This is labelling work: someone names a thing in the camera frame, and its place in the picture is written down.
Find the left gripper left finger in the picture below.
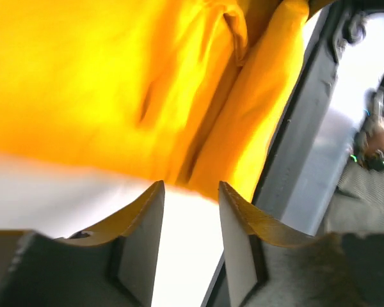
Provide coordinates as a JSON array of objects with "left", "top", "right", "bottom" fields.
[{"left": 0, "top": 181, "right": 165, "bottom": 306}]

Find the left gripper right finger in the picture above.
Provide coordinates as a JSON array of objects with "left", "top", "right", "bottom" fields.
[{"left": 218, "top": 182, "right": 384, "bottom": 306}]

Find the orange t shirt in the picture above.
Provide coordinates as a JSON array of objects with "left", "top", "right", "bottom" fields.
[{"left": 0, "top": 1, "right": 315, "bottom": 200}]

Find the striped shirt person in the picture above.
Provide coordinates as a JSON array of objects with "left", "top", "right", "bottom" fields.
[{"left": 323, "top": 163, "right": 384, "bottom": 233}]

